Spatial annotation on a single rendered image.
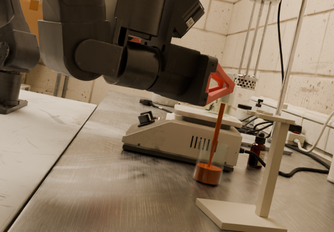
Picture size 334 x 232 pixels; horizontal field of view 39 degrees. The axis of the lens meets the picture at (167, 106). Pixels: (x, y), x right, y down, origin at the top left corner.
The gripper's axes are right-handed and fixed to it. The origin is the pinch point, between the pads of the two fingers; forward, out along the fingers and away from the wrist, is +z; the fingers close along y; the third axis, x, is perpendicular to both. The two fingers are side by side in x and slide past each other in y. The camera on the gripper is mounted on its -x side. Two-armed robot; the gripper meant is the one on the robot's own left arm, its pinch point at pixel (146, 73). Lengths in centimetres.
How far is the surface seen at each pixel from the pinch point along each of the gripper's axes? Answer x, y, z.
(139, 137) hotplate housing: 6.9, -11.7, 8.2
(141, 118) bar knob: 5.0, -8.2, 6.1
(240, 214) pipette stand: -0.8, -38.4, 20.9
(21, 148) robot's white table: 18.9, -25.7, -1.6
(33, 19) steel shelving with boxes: 45, 192, -76
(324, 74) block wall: -41, 62, 33
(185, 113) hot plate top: -1.7, -11.1, 9.9
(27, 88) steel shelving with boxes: 78, 205, -49
